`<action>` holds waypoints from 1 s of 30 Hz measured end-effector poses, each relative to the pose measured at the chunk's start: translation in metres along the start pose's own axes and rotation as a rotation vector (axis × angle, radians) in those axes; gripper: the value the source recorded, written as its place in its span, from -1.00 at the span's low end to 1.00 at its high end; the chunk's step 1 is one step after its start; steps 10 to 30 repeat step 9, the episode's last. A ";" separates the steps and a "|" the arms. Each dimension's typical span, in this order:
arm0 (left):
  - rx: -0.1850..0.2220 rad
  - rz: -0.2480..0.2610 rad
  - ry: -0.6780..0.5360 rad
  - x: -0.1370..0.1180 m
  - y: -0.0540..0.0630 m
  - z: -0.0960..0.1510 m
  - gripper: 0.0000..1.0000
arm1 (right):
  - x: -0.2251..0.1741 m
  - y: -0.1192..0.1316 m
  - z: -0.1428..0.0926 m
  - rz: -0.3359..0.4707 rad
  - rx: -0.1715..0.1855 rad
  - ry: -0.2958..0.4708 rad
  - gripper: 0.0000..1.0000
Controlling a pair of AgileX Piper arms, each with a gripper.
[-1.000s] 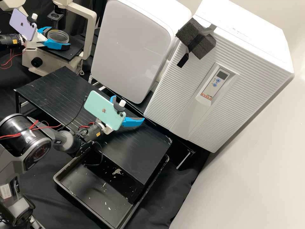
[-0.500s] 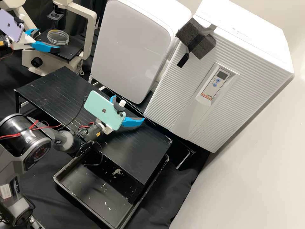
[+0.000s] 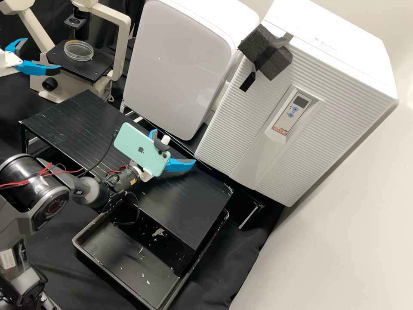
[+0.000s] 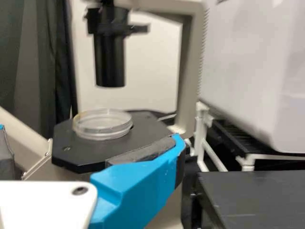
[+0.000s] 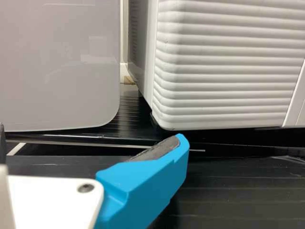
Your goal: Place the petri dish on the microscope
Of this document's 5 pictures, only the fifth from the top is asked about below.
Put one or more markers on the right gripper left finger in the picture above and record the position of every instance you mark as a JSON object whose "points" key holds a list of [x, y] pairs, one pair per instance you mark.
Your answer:
{"points": [[2, 143]]}

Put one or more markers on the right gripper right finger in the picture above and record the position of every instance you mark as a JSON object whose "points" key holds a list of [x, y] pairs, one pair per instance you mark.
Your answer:
{"points": [[143, 190]]}

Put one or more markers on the black platform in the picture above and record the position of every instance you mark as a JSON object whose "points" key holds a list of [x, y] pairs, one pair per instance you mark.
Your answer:
{"points": [[238, 190], [133, 119]]}

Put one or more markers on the white box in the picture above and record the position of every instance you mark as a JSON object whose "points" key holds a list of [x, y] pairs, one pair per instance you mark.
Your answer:
{"points": [[59, 59]]}

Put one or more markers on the incubator door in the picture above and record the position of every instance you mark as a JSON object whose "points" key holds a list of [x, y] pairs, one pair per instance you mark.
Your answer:
{"points": [[226, 59]]}

